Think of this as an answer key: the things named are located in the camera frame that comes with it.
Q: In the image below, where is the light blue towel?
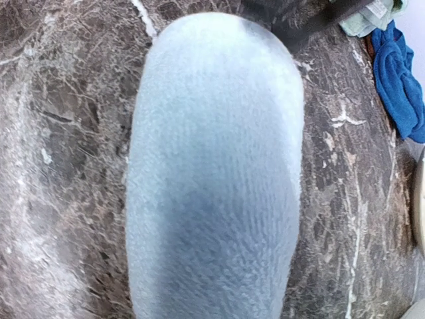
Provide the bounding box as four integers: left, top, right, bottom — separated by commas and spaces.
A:
126, 12, 304, 318

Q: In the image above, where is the white plastic basin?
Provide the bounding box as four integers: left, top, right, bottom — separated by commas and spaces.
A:
400, 298, 425, 319

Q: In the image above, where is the royal blue towel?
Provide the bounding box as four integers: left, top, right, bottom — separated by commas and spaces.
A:
371, 21, 424, 144

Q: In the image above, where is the beige floral plate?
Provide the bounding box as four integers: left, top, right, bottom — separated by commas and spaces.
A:
412, 154, 424, 255

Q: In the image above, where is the pale green towel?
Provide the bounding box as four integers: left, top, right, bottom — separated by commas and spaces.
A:
339, 0, 408, 38

